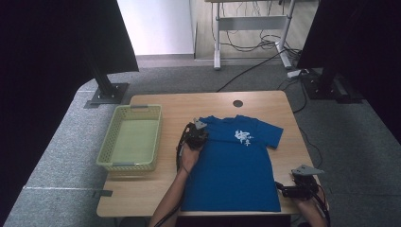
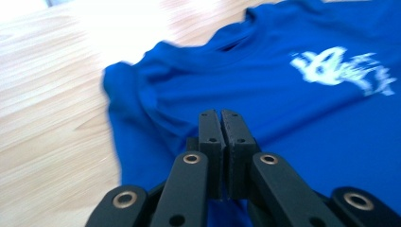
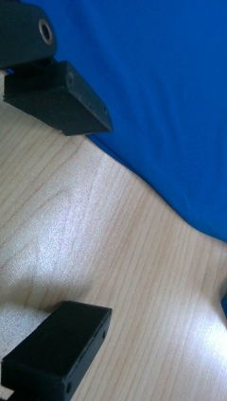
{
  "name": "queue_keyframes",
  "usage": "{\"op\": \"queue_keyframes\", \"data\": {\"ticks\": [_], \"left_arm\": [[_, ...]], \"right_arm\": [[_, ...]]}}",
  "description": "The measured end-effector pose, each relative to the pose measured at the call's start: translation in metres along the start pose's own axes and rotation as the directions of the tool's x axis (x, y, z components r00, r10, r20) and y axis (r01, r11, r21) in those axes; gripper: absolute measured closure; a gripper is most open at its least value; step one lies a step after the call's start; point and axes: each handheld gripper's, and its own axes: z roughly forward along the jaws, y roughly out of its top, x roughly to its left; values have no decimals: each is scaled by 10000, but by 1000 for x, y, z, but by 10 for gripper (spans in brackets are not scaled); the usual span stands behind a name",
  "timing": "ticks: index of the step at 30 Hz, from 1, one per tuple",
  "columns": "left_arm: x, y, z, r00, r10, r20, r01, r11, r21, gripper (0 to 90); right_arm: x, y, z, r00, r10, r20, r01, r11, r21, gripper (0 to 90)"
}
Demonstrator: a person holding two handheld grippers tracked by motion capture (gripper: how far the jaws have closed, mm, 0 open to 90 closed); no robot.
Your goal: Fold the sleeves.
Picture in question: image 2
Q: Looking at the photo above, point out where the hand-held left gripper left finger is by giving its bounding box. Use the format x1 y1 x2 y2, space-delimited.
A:
198 109 227 201

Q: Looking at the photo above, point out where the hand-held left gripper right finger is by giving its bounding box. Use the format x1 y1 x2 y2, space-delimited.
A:
220 109 261 201

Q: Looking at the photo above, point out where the blue t-shirt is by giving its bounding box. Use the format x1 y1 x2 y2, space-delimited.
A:
102 0 401 227

